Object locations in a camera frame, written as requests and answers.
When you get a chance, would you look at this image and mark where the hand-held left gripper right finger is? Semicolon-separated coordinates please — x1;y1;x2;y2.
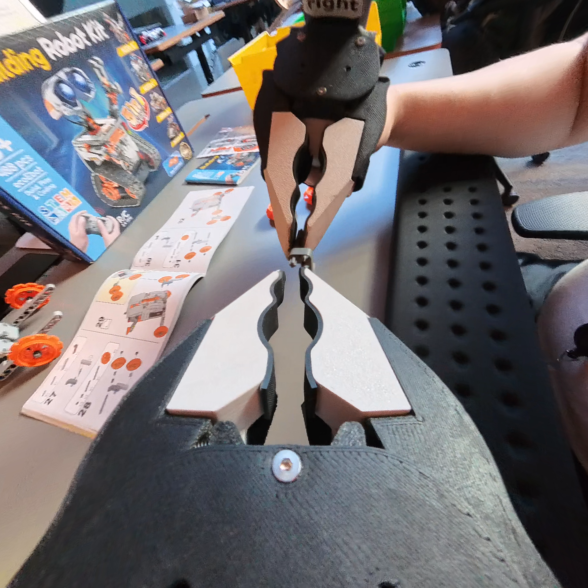
299;267;412;434

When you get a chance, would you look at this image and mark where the black foam mat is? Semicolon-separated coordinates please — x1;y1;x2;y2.
386;150;588;588

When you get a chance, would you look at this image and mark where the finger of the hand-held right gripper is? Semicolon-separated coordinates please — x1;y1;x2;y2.
264;111;313;258
299;115;365;258

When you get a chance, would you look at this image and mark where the grey desk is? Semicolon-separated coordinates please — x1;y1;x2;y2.
0;48;455;570

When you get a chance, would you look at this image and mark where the person's right forearm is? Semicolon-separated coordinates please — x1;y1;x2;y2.
382;32;588;159

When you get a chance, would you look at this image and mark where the small yellow bin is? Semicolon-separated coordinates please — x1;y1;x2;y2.
228;0;382;85

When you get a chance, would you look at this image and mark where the blue robot kit box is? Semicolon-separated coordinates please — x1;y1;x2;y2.
0;0;195;262

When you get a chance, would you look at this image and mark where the black chair armrest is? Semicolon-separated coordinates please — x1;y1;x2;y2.
512;191;588;241

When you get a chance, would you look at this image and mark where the person's leg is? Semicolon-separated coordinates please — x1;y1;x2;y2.
538;262;588;469

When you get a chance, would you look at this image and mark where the blue cover booklet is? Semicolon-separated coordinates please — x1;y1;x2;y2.
187;152;261;184

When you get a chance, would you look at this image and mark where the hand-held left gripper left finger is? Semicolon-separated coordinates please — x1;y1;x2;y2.
166;269;287;434

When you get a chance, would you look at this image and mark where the green plastic bin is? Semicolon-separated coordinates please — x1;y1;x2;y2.
375;0;408;53

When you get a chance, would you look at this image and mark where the white folded leaflet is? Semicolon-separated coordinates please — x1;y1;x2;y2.
198;127;260;157

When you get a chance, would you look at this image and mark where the partly built toy robot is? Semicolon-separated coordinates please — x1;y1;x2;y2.
0;281;65;379

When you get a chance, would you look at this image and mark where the instruction booklet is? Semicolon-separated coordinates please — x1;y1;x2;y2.
21;186;255;437

